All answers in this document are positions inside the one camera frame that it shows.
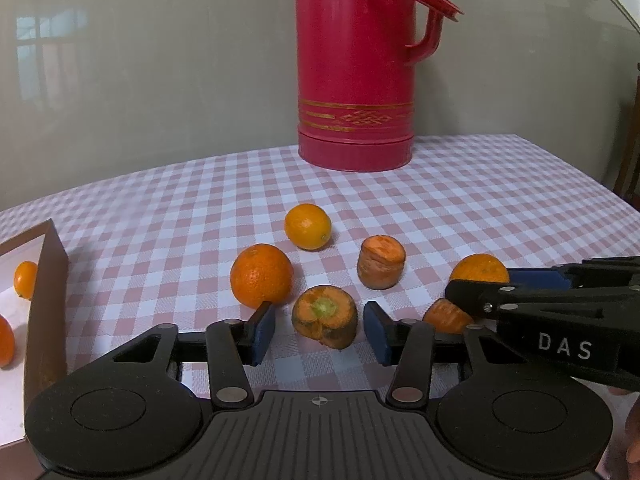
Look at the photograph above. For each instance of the brown cardboard box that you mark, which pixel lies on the brown cardboard box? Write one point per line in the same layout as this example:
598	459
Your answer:
47	310

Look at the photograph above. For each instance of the small yellow-orange kumquat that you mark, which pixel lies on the small yellow-orange kumquat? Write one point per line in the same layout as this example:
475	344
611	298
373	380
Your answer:
308	226

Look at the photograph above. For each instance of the dark wooden furniture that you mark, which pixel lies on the dark wooden furniture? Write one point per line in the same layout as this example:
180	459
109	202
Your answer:
631	160

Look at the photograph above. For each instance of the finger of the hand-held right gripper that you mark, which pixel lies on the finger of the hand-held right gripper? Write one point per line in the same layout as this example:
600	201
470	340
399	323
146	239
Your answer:
540	278
475	294

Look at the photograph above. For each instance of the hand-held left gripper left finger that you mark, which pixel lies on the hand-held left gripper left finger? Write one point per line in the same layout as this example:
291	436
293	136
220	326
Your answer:
262	332

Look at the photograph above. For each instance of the carrot top piece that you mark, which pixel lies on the carrot top piece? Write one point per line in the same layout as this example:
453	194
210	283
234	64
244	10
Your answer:
325	316

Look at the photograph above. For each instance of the orange tangerine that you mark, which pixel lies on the orange tangerine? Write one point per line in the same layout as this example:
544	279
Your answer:
25	279
5	340
479	268
261	276

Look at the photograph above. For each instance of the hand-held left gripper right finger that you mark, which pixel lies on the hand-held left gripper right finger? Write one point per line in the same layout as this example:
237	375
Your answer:
377	332

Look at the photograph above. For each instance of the red thermos flask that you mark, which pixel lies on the red thermos flask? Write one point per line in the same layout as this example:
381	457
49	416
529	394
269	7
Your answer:
350	60

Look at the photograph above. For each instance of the pink checked tablecloth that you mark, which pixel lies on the pink checked tablecloth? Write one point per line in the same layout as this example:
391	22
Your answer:
150	210

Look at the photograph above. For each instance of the cut carrot piece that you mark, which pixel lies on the cut carrot piece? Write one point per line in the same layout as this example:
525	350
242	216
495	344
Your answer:
381	262
447	316

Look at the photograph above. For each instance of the person's right hand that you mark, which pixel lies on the person's right hand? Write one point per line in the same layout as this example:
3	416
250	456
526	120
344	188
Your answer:
634	435

